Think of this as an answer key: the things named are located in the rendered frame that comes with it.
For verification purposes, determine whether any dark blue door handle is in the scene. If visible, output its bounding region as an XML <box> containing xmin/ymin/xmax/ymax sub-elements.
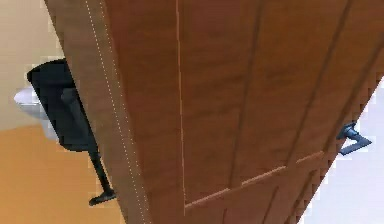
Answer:
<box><xmin>335</xmin><ymin>121</ymin><xmax>373</xmax><ymax>156</ymax></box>

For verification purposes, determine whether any white round toilet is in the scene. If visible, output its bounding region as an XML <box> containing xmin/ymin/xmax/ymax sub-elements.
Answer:
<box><xmin>13</xmin><ymin>87</ymin><xmax>61</xmax><ymax>141</ymax></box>

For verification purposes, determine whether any brown wooden room door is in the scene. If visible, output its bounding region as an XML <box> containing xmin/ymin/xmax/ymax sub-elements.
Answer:
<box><xmin>44</xmin><ymin>0</ymin><xmax>384</xmax><ymax>224</ymax></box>

